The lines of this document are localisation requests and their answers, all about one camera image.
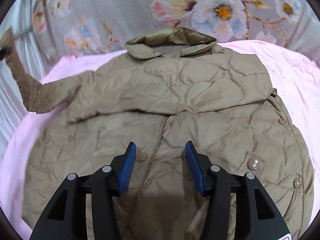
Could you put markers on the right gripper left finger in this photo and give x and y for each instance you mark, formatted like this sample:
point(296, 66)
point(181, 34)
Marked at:
point(64, 217)

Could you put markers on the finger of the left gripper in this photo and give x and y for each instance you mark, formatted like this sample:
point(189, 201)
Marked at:
point(4, 51)

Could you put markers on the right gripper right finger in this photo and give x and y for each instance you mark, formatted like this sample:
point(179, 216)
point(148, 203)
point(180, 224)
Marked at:
point(257, 216)

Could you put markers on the khaki quilted puffer jacket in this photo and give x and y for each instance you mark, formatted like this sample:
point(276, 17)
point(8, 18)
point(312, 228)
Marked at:
point(162, 129)

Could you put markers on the grey floral fabric backdrop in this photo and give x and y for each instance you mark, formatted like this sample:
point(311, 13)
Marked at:
point(80, 27)

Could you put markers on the pink bed sheet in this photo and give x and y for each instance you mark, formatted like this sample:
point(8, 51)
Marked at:
point(50, 109)

